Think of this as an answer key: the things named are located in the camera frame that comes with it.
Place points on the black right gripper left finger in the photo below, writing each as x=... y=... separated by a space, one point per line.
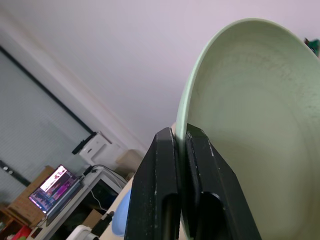
x=150 y=190

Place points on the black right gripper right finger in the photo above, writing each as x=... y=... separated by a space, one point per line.
x=215 y=190

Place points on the blue plate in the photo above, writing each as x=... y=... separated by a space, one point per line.
x=121 y=215

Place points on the brown cardboard box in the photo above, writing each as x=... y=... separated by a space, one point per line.
x=27 y=197

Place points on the open laptop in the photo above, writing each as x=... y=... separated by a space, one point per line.
x=53 y=191

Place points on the white printer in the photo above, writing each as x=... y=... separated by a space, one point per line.
x=101 y=148

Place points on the green plate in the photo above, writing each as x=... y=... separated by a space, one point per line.
x=252 y=130

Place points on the white side table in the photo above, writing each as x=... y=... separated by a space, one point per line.
x=82 y=197

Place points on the small cardboard box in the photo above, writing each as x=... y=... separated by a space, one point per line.
x=92 y=218

